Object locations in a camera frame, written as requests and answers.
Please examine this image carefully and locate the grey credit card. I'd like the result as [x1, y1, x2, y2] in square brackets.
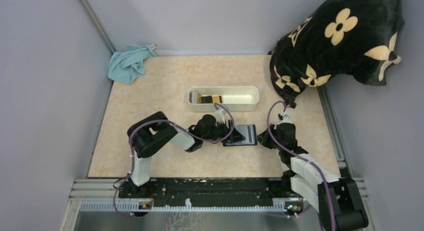
[240, 124, 256, 144]

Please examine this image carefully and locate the black credit card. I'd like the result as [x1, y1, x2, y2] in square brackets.
[200, 95, 214, 104]

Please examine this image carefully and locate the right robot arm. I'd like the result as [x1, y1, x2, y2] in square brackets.
[256, 123, 369, 231]

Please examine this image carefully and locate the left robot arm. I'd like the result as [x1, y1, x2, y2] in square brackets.
[127, 111, 252, 187]

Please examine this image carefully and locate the white plastic tray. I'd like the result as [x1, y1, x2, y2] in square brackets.
[187, 86, 260, 113]

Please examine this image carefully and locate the teal cloth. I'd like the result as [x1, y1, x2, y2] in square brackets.
[107, 43, 158, 85]

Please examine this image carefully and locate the black floral blanket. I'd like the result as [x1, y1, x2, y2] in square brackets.
[269, 0, 405, 108]

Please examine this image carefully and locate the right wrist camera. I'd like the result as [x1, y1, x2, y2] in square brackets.
[278, 113, 293, 124]

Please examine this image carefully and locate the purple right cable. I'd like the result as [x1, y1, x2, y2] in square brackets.
[266, 101, 337, 231]

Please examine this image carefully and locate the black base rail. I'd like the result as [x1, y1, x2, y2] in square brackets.
[118, 177, 306, 212]

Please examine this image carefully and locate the aluminium frame rail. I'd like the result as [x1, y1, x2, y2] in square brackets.
[67, 178, 369, 214]

